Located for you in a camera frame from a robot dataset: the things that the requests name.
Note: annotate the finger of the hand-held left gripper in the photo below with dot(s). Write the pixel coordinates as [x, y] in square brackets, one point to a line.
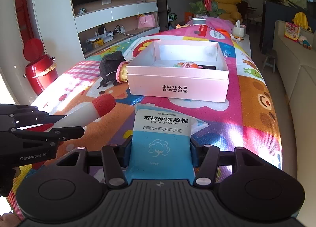
[66, 133]
[19, 114]

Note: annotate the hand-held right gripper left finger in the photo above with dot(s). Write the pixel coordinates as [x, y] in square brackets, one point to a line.
[127, 154]

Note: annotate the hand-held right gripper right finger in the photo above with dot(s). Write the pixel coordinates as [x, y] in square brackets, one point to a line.
[193, 154]

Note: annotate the white and red toy rocket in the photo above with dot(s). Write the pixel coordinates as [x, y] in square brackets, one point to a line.
[79, 118]

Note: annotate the blue white cotton pad packet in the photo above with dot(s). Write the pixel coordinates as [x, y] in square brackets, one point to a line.
[160, 140]

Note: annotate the pink cardboard box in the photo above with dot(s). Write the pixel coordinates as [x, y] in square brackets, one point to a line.
[172, 86]

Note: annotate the black plush toy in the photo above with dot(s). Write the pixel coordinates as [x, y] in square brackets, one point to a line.
[111, 66]

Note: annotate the yellow toy with pink frill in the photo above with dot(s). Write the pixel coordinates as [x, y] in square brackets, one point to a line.
[122, 71]

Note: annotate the black oblong object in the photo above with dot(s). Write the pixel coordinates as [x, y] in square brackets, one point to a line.
[209, 67]

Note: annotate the pink round toy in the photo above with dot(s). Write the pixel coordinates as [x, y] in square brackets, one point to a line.
[187, 65]

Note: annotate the red trash bin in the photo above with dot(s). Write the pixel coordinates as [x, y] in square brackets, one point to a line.
[40, 74]

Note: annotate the colourful cartoon printed table mat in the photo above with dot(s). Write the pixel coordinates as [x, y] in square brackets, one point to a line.
[246, 108]

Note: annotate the yellow box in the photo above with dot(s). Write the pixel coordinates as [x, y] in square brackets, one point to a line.
[97, 42]

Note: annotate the white router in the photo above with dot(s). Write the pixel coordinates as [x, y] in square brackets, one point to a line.
[106, 34]

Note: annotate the white power strip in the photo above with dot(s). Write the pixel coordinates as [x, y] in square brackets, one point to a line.
[119, 29]

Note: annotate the small grey shelf ornament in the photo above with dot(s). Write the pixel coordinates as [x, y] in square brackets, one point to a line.
[82, 10]

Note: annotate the small grey stool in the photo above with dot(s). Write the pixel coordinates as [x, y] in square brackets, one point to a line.
[270, 55]

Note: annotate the beige sofa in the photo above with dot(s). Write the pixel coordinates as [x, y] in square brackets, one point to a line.
[298, 81]

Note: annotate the yellow patterned wrapper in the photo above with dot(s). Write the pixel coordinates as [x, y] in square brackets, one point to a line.
[182, 26]

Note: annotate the white tissue box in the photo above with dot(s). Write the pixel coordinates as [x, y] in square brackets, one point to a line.
[239, 32]

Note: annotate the grey round tin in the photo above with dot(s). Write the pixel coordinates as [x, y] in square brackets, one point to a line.
[198, 21]

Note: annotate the pink gift bag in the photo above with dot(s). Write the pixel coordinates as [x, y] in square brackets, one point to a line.
[147, 22]

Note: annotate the pink cloth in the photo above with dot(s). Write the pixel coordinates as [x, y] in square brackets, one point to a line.
[219, 22]

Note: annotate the orange paper bag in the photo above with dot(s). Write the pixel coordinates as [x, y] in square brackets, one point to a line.
[188, 17]

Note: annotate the green striped ball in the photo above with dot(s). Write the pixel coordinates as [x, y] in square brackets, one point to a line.
[173, 17]

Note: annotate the yellow armchair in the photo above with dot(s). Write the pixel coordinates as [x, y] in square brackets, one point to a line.
[230, 2]

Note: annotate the colourful printed bag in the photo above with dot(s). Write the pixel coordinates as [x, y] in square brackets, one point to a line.
[292, 31]

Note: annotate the dark glass fish tank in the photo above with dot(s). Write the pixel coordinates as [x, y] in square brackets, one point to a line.
[279, 20]

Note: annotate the white wall cabinet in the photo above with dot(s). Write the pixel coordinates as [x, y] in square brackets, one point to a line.
[123, 11]

